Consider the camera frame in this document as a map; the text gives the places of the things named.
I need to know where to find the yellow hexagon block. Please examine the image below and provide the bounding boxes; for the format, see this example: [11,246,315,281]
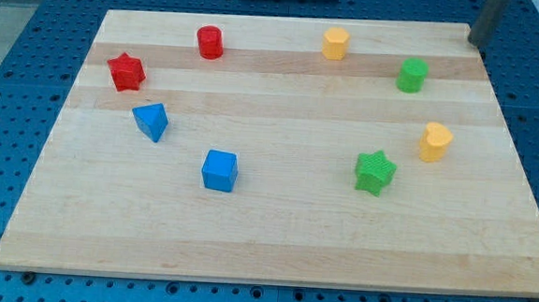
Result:
[322,27,351,61]

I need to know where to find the blue cube block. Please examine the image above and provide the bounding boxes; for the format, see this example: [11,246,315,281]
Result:
[201,150,239,193]

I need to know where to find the wooden board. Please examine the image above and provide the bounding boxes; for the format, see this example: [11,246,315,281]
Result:
[0,10,539,298]

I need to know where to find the green star block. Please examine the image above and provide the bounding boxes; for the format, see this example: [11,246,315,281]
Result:
[355,151,397,197]

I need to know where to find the red cylinder block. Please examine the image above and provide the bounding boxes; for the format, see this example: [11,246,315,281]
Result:
[197,25,224,60]

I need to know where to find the blue triangle block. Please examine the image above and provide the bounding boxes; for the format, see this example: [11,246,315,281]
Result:
[132,103,168,142]

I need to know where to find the green cylinder block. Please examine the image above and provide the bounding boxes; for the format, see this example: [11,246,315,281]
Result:
[396,57,430,93]

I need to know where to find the red star block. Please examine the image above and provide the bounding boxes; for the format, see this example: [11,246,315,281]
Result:
[107,52,146,93]

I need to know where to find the yellow heart block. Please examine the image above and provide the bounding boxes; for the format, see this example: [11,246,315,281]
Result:
[419,122,454,163]

